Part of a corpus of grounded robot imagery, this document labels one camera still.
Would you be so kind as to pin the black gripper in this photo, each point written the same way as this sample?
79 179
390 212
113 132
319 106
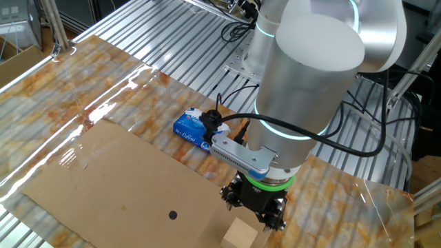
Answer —
258 200

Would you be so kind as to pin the light wooden cube block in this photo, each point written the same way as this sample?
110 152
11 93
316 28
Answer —
239 236

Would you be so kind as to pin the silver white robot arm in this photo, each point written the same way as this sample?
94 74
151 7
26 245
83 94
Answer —
310 86

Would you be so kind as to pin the blue white tissue pack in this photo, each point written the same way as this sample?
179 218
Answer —
189 127

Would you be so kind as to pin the brown cardboard sheet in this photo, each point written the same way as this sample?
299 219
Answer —
120 179

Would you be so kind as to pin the wooden boards pile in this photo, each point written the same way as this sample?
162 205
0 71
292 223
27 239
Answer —
427 234

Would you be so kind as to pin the clear tape piece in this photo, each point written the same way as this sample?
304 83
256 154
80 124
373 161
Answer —
79 155

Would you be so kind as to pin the marble pattern plastic sheet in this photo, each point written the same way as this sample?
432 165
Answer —
69 86

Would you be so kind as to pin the open brown cardboard box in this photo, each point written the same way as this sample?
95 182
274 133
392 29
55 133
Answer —
20 65

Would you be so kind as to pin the grey metal cabinet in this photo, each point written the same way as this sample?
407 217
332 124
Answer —
17 24

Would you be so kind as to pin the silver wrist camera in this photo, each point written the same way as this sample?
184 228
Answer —
237 155

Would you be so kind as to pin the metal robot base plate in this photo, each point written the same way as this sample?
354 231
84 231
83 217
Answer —
241 63

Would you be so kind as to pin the diagonal aluminium frame strut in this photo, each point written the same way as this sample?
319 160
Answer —
413 70
58 31

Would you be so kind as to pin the aluminium frame rail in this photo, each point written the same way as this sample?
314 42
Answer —
24 77

